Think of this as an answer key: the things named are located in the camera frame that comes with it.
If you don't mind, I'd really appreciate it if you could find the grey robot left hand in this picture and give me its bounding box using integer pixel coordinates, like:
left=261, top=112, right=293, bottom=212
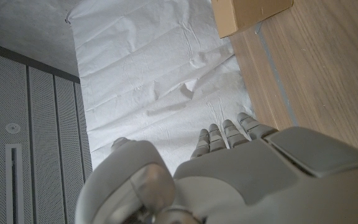
left=75, top=111, right=358, bottom=224

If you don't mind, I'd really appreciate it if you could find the brown cardboard packing box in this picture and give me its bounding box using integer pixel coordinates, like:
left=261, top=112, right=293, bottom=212
left=210, top=0, right=294, bottom=39

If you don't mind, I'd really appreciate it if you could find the white cloth curtain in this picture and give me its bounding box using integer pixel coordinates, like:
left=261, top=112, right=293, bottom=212
left=65, top=0, right=256, bottom=175

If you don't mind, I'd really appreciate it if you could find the white linear ceiling slot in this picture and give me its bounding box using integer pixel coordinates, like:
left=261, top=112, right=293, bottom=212
left=4, top=142, right=24, bottom=224

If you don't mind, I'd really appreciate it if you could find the round white ceiling sensor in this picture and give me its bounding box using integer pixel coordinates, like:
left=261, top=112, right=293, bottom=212
left=5, top=123, right=21, bottom=134

